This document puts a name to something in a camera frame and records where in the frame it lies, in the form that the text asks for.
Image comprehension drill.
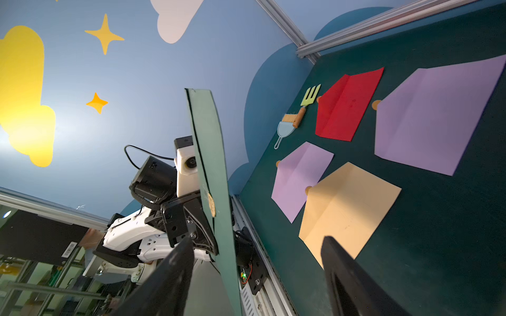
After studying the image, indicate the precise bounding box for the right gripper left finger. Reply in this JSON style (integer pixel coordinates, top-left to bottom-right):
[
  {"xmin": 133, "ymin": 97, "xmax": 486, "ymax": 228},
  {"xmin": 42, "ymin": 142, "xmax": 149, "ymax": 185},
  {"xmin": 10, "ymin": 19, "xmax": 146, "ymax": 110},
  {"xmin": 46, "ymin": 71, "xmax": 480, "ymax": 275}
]
[{"xmin": 112, "ymin": 237, "xmax": 194, "ymax": 316}]

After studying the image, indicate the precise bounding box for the tan kraft envelope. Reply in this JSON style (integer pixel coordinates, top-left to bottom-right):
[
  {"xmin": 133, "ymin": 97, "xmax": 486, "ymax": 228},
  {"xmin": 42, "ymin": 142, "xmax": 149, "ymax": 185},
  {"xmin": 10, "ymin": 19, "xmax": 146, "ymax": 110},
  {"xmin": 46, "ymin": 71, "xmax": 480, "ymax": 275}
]
[{"xmin": 299, "ymin": 162, "xmax": 401, "ymax": 265}]

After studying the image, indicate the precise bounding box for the aluminium front rail base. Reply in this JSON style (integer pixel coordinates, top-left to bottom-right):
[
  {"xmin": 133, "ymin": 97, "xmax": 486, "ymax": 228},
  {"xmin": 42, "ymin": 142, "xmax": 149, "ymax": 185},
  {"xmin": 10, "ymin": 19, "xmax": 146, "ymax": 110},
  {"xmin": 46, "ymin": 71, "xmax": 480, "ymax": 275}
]
[{"xmin": 231, "ymin": 196, "xmax": 297, "ymax": 316}]

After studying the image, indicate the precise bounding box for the blue toy brush dustpan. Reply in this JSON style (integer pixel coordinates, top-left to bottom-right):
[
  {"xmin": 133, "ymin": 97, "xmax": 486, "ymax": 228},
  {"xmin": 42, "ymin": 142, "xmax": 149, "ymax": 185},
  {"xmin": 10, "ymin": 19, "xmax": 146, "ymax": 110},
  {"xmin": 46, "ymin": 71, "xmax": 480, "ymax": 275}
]
[{"xmin": 274, "ymin": 114, "xmax": 297, "ymax": 150}]

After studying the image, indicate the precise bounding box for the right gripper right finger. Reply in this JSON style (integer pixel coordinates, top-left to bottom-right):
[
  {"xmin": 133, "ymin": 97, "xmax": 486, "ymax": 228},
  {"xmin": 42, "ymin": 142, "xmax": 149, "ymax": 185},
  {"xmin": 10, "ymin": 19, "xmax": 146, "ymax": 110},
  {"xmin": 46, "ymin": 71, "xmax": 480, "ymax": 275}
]
[{"xmin": 321, "ymin": 236, "xmax": 409, "ymax": 315}]

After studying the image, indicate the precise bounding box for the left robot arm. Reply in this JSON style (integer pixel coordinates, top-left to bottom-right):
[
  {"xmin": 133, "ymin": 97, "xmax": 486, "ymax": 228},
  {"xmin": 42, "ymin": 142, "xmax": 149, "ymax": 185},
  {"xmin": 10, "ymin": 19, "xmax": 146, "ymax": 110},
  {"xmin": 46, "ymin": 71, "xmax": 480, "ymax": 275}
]
[{"xmin": 83, "ymin": 153, "xmax": 255, "ymax": 284}]

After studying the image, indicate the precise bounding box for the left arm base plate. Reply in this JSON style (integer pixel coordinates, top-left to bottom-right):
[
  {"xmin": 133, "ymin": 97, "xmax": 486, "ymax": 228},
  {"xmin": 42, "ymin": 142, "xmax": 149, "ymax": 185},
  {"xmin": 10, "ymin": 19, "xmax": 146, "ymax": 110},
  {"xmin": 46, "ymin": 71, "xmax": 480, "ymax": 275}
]
[{"xmin": 237, "ymin": 254, "xmax": 269, "ymax": 295}]

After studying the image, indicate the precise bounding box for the dark green envelope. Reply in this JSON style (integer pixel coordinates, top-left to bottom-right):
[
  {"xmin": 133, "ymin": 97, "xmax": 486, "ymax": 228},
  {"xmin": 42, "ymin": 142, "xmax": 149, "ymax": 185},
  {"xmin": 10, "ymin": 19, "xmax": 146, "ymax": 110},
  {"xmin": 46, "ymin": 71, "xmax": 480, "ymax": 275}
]
[{"xmin": 185, "ymin": 88, "xmax": 242, "ymax": 315}]

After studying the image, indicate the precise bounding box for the green toy rake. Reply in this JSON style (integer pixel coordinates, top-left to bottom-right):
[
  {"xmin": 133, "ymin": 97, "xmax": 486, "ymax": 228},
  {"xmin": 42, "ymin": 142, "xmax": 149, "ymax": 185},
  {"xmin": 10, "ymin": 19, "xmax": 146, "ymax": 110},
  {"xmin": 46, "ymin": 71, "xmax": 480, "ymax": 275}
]
[{"xmin": 293, "ymin": 84, "xmax": 321, "ymax": 129}]

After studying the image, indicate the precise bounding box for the aluminium rail back frame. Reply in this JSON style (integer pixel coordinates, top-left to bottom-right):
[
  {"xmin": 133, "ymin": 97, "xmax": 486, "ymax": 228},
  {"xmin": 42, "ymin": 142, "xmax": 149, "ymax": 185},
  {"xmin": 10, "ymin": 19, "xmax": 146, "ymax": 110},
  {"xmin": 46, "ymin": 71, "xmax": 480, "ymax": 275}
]
[{"xmin": 258, "ymin": 0, "xmax": 474, "ymax": 63}]

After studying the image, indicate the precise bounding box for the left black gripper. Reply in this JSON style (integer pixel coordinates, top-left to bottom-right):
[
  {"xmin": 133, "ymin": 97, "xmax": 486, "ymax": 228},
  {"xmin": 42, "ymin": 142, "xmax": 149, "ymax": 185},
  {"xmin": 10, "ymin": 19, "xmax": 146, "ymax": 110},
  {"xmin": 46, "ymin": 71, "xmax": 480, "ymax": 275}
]
[{"xmin": 161, "ymin": 192, "xmax": 219, "ymax": 255}]

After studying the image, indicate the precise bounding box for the lilac envelope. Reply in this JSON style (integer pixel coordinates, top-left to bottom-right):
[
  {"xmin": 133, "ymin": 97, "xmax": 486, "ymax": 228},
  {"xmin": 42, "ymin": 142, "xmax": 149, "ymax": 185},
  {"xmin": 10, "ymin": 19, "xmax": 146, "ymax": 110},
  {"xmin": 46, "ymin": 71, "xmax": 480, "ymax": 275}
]
[
  {"xmin": 271, "ymin": 142, "xmax": 334, "ymax": 223},
  {"xmin": 374, "ymin": 55, "xmax": 505, "ymax": 176}
]

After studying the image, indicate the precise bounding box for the black monitor panel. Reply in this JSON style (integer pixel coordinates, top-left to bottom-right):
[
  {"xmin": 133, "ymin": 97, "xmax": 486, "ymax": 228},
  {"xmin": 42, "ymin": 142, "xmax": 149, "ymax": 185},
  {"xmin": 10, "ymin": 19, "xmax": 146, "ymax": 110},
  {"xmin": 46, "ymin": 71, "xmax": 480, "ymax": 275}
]
[{"xmin": 1, "ymin": 210, "xmax": 88, "ymax": 266}]

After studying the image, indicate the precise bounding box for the red envelope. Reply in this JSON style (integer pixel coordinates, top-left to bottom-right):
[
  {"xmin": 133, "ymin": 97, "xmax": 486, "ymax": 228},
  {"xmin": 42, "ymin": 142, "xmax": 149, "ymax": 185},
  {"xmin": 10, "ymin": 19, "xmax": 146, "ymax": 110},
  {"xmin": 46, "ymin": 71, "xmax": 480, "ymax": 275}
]
[{"xmin": 315, "ymin": 68, "xmax": 384, "ymax": 142}]

